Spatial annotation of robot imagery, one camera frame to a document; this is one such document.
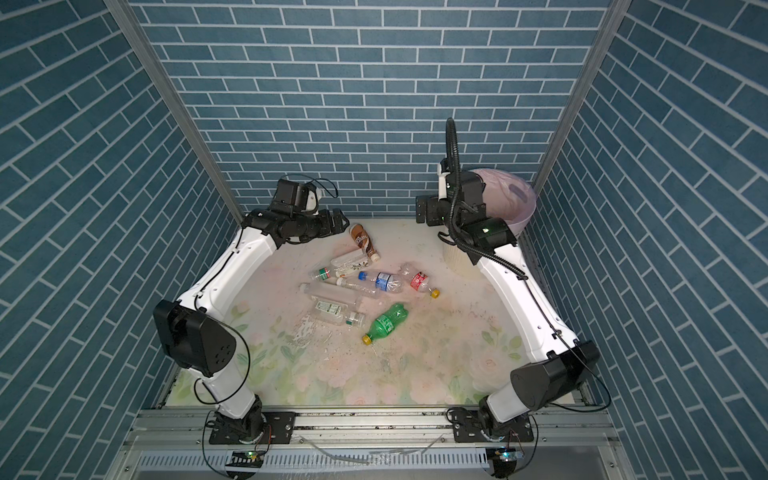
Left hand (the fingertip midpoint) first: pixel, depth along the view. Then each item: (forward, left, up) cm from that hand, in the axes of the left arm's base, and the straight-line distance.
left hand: (338, 224), depth 83 cm
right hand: (-2, -25, +13) cm, 28 cm away
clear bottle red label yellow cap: (-5, -23, -20) cm, 31 cm away
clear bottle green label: (-18, -4, -22) cm, 29 cm away
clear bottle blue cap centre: (-5, -12, -21) cm, 25 cm away
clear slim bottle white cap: (-5, -7, -26) cm, 27 cm away
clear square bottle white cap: (-7, +4, -25) cm, 26 cm away
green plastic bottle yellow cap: (-20, -13, -21) cm, 32 cm away
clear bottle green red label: (-1, +8, -22) cm, 23 cm away
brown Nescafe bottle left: (+12, -5, -22) cm, 26 cm away
